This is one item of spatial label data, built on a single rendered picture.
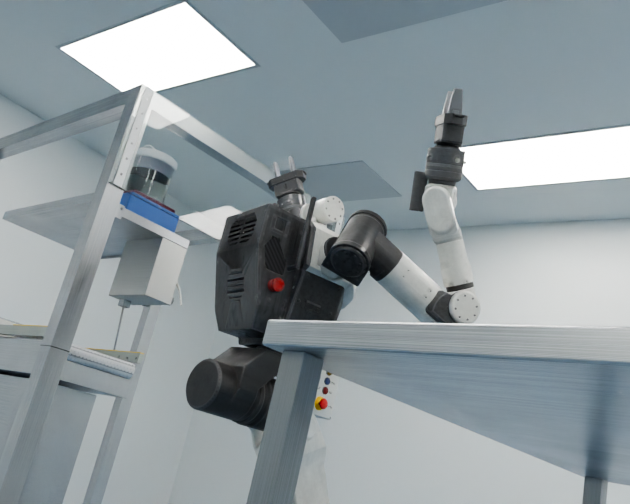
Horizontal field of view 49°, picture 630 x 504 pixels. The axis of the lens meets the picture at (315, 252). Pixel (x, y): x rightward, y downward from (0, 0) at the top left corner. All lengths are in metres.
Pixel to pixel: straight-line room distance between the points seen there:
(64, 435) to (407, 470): 3.45
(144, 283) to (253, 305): 0.79
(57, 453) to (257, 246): 1.05
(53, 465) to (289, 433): 1.53
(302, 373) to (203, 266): 5.99
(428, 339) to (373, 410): 4.87
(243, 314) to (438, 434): 3.81
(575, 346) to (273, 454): 0.39
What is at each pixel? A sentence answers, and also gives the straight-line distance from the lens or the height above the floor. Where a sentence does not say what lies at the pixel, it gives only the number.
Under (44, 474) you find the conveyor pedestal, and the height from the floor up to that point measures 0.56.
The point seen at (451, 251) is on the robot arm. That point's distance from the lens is 1.64.
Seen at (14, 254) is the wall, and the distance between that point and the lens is 5.72.
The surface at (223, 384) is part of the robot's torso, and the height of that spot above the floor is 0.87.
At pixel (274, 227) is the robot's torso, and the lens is 1.59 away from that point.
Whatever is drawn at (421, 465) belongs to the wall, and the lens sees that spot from 5.31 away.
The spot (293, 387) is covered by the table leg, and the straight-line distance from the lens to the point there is 0.86.
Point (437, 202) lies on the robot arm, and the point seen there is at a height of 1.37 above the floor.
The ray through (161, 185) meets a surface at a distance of 2.24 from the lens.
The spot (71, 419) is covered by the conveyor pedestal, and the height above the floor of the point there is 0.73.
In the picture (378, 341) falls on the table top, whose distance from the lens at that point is 0.77.
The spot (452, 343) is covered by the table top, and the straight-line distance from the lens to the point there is 0.72.
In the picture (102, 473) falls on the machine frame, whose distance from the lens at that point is 3.48.
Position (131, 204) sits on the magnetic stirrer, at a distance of 2.29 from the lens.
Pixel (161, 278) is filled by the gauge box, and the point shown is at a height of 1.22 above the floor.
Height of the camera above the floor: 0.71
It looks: 18 degrees up
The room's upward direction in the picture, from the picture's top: 13 degrees clockwise
